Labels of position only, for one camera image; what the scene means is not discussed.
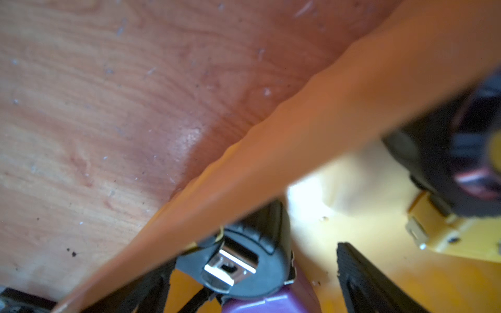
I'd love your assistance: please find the black round tape measure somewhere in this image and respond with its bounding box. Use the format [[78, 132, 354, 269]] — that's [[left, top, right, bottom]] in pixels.
[[176, 200, 297, 300]]

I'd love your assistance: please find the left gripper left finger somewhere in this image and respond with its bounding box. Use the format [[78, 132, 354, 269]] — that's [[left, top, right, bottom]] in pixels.
[[82, 258, 176, 313]]

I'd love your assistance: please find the purple tape measure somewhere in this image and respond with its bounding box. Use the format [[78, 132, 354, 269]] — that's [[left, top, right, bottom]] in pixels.
[[222, 267, 322, 313]]

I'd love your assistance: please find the small yellow tape measure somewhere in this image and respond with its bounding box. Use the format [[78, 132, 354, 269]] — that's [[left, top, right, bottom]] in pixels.
[[382, 70, 500, 218]]

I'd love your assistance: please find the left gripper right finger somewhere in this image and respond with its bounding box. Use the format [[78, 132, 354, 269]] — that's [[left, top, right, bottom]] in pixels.
[[337, 243, 427, 313]]

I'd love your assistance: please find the yellow oval storage tray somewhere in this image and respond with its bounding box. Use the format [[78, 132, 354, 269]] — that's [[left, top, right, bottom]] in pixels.
[[55, 1, 500, 312]]

